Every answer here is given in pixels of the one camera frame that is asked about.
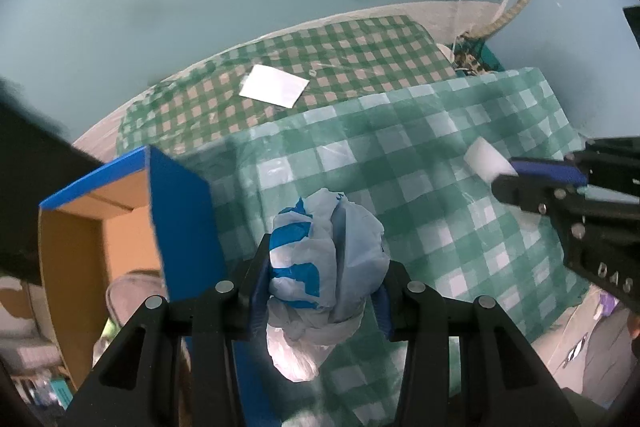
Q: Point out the cardboard box with blue tape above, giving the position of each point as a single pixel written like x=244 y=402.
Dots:
x=75 y=257

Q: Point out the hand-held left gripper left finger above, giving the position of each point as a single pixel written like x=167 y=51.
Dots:
x=257 y=307

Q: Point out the white blue plastic bag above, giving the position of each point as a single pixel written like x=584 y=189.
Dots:
x=325 y=257

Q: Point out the teal checkered cloth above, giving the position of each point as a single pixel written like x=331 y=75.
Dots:
x=400 y=157

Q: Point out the black wardrobe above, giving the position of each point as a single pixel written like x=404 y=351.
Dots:
x=30 y=187

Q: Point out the white foam sponge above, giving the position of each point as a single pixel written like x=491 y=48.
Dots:
x=487 y=159

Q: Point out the grey clothing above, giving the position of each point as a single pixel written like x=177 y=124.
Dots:
x=612 y=357

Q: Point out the white paper sheet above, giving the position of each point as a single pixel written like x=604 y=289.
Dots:
x=272 y=85

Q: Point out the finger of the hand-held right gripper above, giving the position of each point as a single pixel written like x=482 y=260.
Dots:
x=590 y=237
x=547 y=171

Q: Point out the dark green checkered sheet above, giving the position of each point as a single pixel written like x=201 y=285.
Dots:
x=360 y=57

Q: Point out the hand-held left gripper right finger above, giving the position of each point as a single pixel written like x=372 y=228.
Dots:
x=382 y=317

